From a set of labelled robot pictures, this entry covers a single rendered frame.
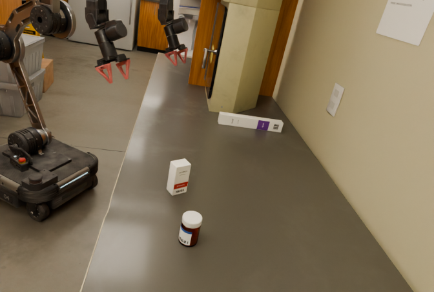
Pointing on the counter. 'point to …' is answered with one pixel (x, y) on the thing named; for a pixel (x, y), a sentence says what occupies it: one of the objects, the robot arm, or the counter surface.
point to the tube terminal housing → (247, 36)
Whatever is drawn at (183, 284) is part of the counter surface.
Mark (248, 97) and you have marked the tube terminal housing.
